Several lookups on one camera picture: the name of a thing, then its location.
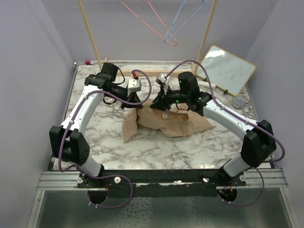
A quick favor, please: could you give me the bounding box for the white board eraser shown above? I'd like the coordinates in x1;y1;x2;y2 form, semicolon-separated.
198;81;216;90

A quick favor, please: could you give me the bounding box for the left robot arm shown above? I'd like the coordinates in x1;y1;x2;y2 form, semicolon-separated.
49;63;141;188

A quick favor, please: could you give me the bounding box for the pink wire hanger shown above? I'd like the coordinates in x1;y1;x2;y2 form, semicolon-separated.
120;0;177;47

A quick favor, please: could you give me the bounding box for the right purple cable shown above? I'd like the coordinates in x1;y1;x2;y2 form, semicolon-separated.
166;59;285;206

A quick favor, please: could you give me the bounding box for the wooden clothes rack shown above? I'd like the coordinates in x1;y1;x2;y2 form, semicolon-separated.
77;0;218;76

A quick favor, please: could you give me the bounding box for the small clear dish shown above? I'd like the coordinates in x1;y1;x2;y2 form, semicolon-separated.
233;95;246;109

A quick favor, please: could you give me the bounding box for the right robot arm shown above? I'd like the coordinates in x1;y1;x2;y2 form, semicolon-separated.
150;72;276;186

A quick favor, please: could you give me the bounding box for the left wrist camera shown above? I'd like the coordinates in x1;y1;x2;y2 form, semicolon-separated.
127;78;142;93

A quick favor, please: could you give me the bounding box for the beige t shirt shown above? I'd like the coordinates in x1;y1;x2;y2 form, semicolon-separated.
122;100;215;143

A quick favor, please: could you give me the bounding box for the small whiteboard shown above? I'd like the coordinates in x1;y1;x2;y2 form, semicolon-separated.
201;45;256;96

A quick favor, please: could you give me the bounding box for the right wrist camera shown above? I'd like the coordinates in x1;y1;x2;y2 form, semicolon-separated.
156;73;170;86

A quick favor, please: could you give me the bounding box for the pink marker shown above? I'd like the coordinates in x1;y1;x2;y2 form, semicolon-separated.
85;61;94;65

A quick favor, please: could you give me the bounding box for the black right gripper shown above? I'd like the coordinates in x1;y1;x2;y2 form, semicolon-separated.
151;84;190;111

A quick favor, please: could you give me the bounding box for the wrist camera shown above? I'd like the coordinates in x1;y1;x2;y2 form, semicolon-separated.
127;78;142;93
156;73;170;86

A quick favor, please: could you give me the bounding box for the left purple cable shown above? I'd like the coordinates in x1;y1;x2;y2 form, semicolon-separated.
58;69;152;209

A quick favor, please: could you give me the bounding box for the aluminium table frame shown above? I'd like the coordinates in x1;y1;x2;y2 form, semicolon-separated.
28;71;293;228

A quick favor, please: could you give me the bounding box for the purple cable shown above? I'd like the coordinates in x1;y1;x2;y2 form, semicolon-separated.
58;69;152;209
166;59;285;206

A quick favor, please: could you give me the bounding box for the blue wire hanger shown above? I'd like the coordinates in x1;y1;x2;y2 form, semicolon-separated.
163;0;205;44

